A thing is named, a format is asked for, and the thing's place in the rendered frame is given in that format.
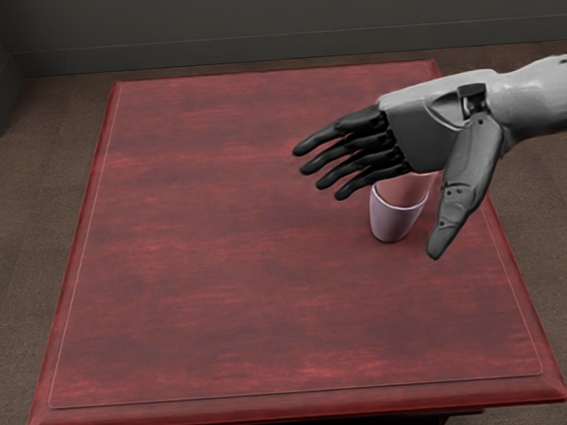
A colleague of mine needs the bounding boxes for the pink cup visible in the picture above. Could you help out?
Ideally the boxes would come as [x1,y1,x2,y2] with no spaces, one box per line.
[372,170,437,213]

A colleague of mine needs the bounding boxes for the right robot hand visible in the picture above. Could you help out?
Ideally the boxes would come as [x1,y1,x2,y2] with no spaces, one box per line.
[285,52,567,271]

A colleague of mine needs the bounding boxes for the lavender cup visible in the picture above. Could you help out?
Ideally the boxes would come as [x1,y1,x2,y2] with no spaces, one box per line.
[367,181,431,245]

